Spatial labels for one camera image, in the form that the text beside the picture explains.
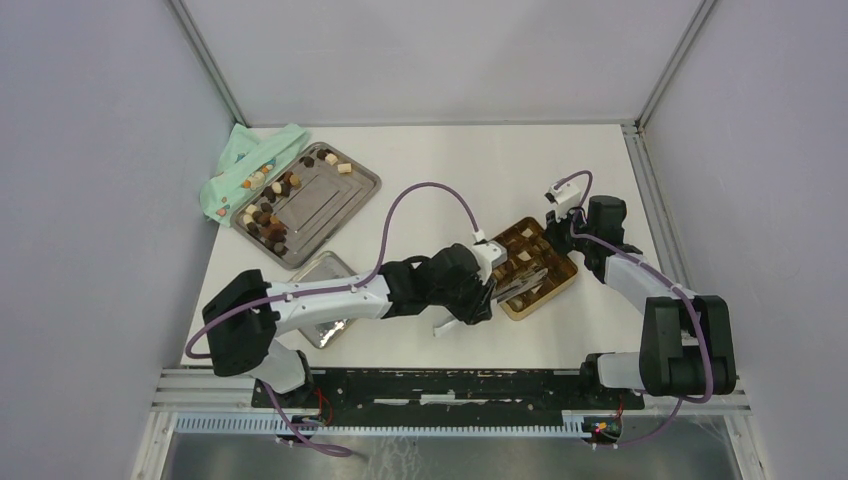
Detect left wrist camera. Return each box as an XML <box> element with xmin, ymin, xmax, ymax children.
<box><xmin>470</xmin><ymin>241</ymin><xmax>508</xmax><ymax>283</ymax></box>

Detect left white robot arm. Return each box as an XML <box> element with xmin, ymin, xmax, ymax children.
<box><xmin>186</xmin><ymin>241</ymin><xmax>507</xmax><ymax>408</ymax></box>

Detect green patterned cloth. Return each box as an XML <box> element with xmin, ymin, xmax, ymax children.
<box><xmin>199</xmin><ymin>124</ymin><xmax>311</xmax><ymax>227</ymax></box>

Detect silver box lid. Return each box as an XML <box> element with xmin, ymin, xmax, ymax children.
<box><xmin>288</xmin><ymin>250</ymin><xmax>359</xmax><ymax>350</ymax></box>

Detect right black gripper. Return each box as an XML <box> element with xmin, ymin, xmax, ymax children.
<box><xmin>541</xmin><ymin>202</ymin><xmax>595</xmax><ymax>256</ymax></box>

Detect steel serving tongs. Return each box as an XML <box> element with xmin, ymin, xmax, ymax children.
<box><xmin>432</xmin><ymin>267</ymin><xmax>548</xmax><ymax>338</ymax></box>

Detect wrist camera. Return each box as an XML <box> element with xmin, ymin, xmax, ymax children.
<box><xmin>470</xmin><ymin>241</ymin><xmax>508</xmax><ymax>283</ymax></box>
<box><xmin>544</xmin><ymin>182</ymin><xmax>583</xmax><ymax>216</ymax></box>

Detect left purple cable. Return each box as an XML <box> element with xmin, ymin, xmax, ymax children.
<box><xmin>184</xmin><ymin>182</ymin><xmax>488</xmax><ymax>460</ymax></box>

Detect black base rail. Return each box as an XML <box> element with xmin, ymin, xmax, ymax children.
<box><xmin>251</xmin><ymin>368</ymin><xmax>632</xmax><ymax>427</ymax></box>

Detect steel chocolate tray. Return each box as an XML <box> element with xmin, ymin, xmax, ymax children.
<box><xmin>231</xmin><ymin>142</ymin><xmax>382</xmax><ymax>270</ymax></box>

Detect gold chocolate box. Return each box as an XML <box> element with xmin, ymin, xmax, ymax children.
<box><xmin>493</xmin><ymin>217</ymin><xmax>578</xmax><ymax>321</ymax></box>

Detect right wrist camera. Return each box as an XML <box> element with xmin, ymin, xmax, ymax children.
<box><xmin>544</xmin><ymin>182</ymin><xmax>583</xmax><ymax>216</ymax></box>

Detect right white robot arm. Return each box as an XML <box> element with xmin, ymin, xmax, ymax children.
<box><xmin>544</xmin><ymin>195</ymin><xmax>737</xmax><ymax>408</ymax></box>

